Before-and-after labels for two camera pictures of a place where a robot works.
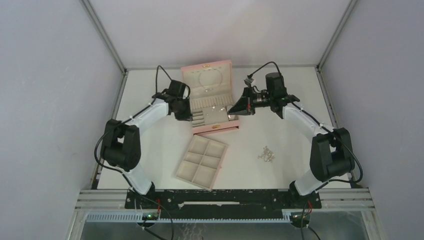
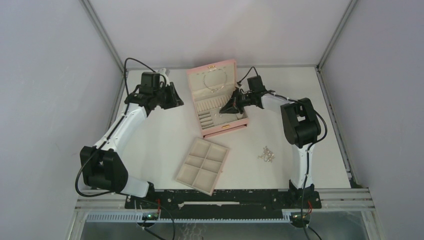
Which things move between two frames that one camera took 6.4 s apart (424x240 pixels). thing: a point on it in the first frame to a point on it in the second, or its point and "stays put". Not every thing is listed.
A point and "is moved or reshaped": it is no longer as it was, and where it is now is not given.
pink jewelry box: (211, 96) is moved or reshaped
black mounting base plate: (221, 204) stays put
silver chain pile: (267, 155) stays put
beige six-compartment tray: (201, 162) stays put
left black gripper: (187, 116) to (175, 100)
